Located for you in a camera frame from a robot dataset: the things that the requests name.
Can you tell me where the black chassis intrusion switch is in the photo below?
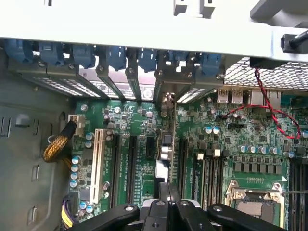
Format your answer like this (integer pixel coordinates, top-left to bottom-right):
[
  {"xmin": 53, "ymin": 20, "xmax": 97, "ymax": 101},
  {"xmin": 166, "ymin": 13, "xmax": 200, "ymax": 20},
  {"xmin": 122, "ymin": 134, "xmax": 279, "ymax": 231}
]
[{"xmin": 249, "ymin": 29, "xmax": 308, "ymax": 71}]

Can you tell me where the braided yellow black power cable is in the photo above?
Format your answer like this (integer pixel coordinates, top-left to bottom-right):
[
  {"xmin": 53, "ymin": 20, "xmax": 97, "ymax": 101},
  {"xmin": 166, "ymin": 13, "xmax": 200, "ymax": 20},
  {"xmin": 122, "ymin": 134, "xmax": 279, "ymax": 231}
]
[{"xmin": 42, "ymin": 114, "xmax": 86, "ymax": 163}]

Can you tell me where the white expansion slot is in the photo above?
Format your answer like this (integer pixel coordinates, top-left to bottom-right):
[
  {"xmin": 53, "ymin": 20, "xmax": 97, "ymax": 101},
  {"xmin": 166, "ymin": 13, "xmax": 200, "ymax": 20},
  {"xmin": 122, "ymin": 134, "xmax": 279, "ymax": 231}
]
[{"xmin": 89, "ymin": 128, "xmax": 104, "ymax": 205}]

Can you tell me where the CPU socket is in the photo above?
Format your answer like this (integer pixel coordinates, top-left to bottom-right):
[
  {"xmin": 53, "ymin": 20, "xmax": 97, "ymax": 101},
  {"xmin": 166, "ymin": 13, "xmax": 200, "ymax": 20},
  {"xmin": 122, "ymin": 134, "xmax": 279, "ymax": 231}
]
[{"xmin": 225, "ymin": 179, "xmax": 289, "ymax": 231}]

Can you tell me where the short black expansion slot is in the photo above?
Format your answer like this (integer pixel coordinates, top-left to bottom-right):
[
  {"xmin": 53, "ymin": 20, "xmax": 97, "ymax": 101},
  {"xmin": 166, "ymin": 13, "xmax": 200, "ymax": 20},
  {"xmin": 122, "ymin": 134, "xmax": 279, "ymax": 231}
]
[{"xmin": 146, "ymin": 136, "xmax": 155, "ymax": 159}]

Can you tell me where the long black expansion slot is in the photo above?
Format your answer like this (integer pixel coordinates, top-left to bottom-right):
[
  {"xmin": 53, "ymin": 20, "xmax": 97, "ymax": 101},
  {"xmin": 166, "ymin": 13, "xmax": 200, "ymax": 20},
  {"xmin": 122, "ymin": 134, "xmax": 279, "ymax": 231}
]
[
  {"xmin": 178, "ymin": 138, "xmax": 189, "ymax": 201},
  {"xmin": 110, "ymin": 133, "xmax": 120, "ymax": 209},
  {"xmin": 128, "ymin": 134, "xmax": 138, "ymax": 204}
]

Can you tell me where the green motherboard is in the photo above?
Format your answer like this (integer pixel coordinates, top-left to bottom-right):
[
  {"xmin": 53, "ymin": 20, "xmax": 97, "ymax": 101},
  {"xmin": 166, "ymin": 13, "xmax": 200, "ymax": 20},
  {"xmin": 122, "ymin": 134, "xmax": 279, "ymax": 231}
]
[{"xmin": 69, "ymin": 89, "xmax": 308, "ymax": 231}]

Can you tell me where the red black twisted wire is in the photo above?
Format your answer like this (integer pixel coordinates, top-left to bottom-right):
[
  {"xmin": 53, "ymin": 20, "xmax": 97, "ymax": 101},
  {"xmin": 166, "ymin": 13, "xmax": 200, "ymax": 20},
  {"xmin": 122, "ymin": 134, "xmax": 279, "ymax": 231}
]
[{"xmin": 220, "ymin": 67, "xmax": 302, "ymax": 140}]

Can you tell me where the grey open PC case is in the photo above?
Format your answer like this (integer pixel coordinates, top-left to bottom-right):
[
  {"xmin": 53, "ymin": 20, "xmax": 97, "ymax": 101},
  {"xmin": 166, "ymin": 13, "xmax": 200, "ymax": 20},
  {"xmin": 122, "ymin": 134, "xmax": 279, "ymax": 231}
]
[{"xmin": 0, "ymin": 14, "xmax": 308, "ymax": 231}]

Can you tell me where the black RAM slot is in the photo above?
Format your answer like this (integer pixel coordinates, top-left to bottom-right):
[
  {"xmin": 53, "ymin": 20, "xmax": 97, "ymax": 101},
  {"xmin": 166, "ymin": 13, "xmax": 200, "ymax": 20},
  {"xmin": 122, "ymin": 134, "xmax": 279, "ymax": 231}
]
[
  {"xmin": 289, "ymin": 158, "xmax": 296, "ymax": 231},
  {"xmin": 205, "ymin": 148, "xmax": 212, "ymax": 210},
  {"xmin": 218, "ymin": 149, "xmax": 229, "ymax": 210},
  {"xmin": 211, "ymin": 148, "xmax": 221, "ymax": 210},
  {"xmin": 297, "ymin": 158, "xmax": 305, "ymax": 231}
]

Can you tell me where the blue slot retaining clip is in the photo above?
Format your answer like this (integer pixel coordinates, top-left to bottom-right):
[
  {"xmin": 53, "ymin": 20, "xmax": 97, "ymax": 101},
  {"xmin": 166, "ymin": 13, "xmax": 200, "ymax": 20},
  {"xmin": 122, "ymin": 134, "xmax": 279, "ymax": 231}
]
[
  {"xmin": 201, "ymin": 53, "xmax": 222, "ymax": 77},
  {"xmin": 3, "ymin": 39, "xmax": 34, "ymax": 64},
  {"xmin": 138, "ymin": 48, "xmax": 158, "ymax": 73},
  {"xmin": 107, "ymin": 47, "xmax": 127, "ymax": 72},
  {"xmin": 38, "ymin": 42, "xmax": 65, "ymax": 67},
  {"xmin": 72, "ymin": 45, "xmax": 97, "ymax": 69}
]

